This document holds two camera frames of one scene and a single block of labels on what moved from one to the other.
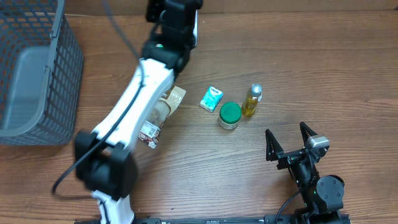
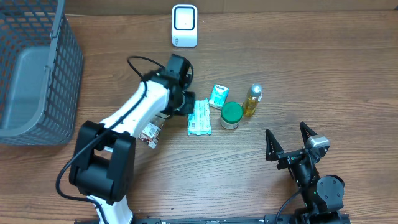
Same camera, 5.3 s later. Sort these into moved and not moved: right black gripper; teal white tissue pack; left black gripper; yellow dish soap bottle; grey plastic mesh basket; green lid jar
Moved: teal white tissue pack; left black gripper
Not moved: green lid jar; yellow dish soap bottle; grey plastic mesh basket; right black gripper
